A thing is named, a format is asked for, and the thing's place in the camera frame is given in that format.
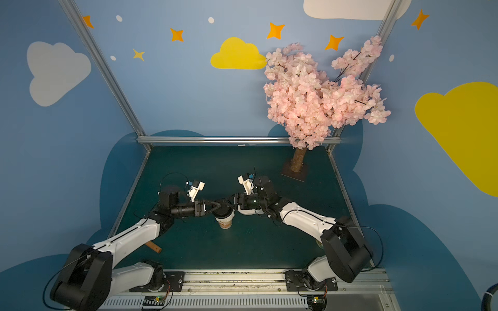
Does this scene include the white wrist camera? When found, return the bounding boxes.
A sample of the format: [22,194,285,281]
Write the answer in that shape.
[186,180,205,203]
[237,174,254,196]

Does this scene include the aluminium back frame bar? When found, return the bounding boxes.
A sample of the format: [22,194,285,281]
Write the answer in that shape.
[137,136,290,145]

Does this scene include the green white tape roll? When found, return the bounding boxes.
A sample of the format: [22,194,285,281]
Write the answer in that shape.
[316,240,324,250]

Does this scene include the brown wooden block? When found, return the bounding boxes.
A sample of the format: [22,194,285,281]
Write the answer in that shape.
[145,241,162,253]

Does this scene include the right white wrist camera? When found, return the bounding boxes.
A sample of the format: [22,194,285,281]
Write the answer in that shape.
[237,174,254,196]

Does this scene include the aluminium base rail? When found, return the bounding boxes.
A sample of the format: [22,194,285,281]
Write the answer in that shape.
[101,269,401,310]

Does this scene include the small green circuit board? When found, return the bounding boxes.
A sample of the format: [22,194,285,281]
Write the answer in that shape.
[142,295,166,308]

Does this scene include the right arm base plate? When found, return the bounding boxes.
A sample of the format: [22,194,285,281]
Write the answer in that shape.
[284,270,338,292]

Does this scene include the pink cherry blossom tree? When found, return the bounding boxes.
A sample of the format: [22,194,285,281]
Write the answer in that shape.
[263,36,391,174]

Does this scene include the paper milk tea cup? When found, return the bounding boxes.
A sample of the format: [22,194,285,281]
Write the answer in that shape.
[215,211,235,229]

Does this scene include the black cup lid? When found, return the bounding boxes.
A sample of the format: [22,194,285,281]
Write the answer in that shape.
[213,207,233,219]

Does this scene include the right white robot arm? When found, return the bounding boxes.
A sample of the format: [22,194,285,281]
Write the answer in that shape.
[216,175,374,292]

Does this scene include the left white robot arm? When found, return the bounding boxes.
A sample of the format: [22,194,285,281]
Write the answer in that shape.
[48,184,233,310]

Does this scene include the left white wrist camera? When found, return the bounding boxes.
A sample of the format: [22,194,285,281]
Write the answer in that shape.
[186,180,205,203]

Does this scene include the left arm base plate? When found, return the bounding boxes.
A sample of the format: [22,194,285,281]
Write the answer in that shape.
[129,270,185,293]

